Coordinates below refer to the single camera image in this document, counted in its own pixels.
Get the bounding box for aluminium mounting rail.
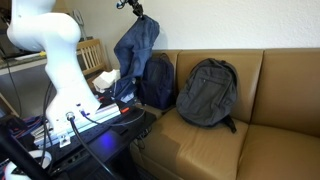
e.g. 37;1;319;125
32;102;122;148

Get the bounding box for white round ring object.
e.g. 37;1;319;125
3;149;53;180

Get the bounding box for desk with white edge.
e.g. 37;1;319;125
0;49;83;77

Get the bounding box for blue denim jeans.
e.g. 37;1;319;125
112;14;161;103

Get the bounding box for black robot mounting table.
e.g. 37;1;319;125
39;106;158;180

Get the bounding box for black tripod pole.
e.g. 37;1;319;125
0;124;52;180

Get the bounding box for navy blue backpack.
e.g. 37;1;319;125
137;52;176;111

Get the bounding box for tan leather sofa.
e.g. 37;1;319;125
129;47;320;180

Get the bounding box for grey backpack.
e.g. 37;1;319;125
175;57;240;134

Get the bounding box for wooden slatted chair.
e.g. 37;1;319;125
74;38;110;85

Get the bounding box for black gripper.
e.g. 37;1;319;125
127;0;146;19

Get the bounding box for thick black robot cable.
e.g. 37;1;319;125
65;111;116;180

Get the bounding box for blue red wire bundle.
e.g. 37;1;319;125
11;114;48;138

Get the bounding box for round stand mirror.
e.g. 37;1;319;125
71;8;88;42

